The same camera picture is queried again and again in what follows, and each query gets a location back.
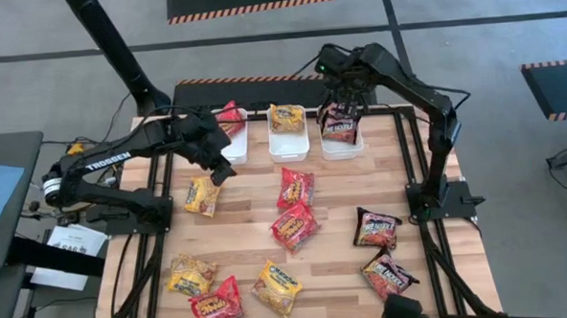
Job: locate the person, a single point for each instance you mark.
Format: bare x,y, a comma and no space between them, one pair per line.
402,309

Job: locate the black ribbed stand pole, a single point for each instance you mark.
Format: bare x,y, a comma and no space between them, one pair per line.
116,51

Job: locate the red Maruchan noodle pack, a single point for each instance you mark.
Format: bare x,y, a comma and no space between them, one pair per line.
294,227
295,188
230,120
217,305

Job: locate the black Maruchan fire noodle pack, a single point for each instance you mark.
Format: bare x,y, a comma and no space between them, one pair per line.
376,228
388,275
340,128

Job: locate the white plastic bin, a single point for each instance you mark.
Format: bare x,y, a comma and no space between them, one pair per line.
343,151
239,151
288,149

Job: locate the black desk foot bar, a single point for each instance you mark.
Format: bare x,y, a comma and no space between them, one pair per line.
53,257

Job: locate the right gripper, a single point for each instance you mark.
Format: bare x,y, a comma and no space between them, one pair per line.
347,86

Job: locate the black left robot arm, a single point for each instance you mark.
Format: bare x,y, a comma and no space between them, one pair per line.
106,162

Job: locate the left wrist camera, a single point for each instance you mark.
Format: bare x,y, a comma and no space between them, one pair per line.
223,174

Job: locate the yellow Maruchan noodle pack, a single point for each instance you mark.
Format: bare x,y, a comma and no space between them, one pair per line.
286,119
276,288
201,198
191,275

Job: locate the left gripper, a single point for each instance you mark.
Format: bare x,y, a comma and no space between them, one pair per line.
206,138

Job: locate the black aluminium table frame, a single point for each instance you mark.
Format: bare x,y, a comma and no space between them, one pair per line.
382,110

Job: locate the grey desk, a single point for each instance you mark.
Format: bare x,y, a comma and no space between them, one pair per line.
31,155

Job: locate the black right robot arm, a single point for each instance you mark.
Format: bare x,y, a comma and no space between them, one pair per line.
405,82

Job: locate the white plain paper sheet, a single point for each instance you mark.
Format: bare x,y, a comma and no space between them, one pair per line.
58,279

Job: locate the small black round knob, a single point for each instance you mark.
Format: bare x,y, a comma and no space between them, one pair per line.
34,206

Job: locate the white printed paper sheet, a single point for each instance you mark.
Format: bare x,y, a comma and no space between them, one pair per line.
76,242

